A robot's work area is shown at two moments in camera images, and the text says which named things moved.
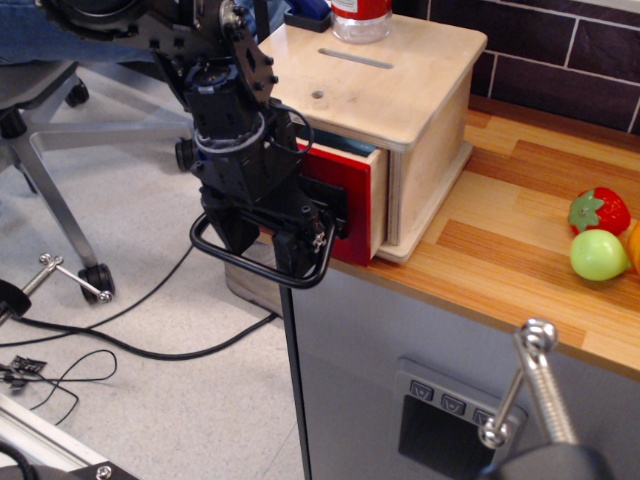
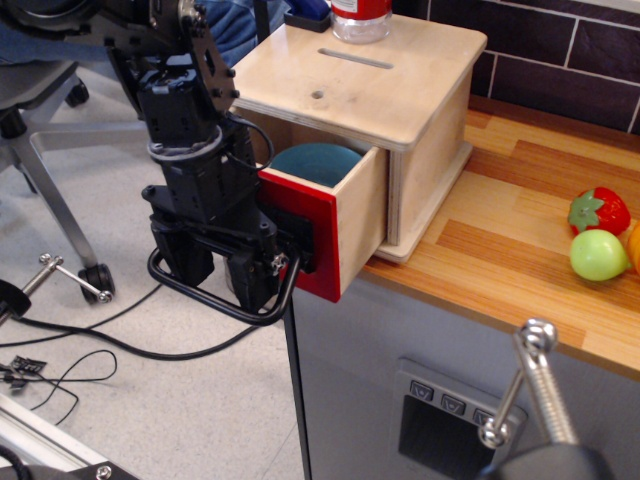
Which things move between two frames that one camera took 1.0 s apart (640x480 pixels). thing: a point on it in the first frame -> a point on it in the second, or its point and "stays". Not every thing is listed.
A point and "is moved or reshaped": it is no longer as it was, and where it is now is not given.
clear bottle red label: [361, 21] stays
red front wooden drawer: [365, 179] is moved or reshaped
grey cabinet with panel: [396, 385] stays
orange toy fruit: [634, 247] stays
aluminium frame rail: [40, 442] stays
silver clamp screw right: [534, 340] stays
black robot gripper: [248, 156] -> [210, 185]
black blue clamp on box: [312, 15] stays
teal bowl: [343, 142] -> [323, 164]
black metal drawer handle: [332, 198] -> [236, 309]
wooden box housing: [409, 96] stays
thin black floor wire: [77, 401] stays
